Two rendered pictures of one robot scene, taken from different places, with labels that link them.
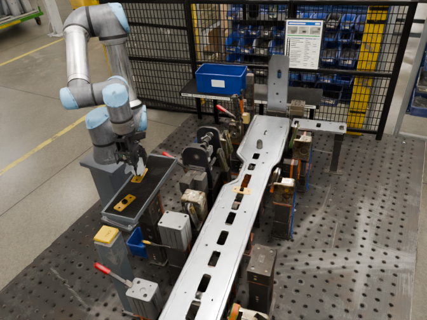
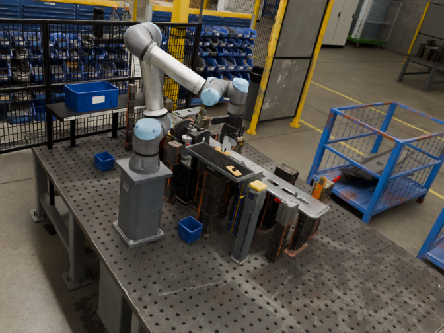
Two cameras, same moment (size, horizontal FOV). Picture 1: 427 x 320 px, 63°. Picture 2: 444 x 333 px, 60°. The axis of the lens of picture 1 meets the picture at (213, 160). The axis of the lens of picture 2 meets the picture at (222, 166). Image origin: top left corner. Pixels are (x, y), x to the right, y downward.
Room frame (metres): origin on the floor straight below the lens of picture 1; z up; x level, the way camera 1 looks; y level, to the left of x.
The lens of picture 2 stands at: (0.56, 1.92, 2.04)
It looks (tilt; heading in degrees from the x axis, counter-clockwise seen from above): 28 degrees down; 286
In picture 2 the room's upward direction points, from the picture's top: 12 degrees clockwise
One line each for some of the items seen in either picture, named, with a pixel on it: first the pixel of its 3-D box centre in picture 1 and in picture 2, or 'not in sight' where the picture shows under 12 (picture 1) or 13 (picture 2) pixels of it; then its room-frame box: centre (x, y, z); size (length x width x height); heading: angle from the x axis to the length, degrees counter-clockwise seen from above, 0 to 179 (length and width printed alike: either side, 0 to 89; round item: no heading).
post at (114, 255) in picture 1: (122, 275); (247, 224); (0.80, 0.38, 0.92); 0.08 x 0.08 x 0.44; 68
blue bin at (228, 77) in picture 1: (222, 79); (92, 96); (2.11, -0.10, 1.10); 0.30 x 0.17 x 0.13; 68
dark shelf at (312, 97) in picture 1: (248, 93); (115, 104); (2.04, -0.27, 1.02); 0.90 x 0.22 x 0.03; 68
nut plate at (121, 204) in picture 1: (124, 201); (234, 170); (0.94, 0.34, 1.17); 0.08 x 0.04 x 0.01; 145
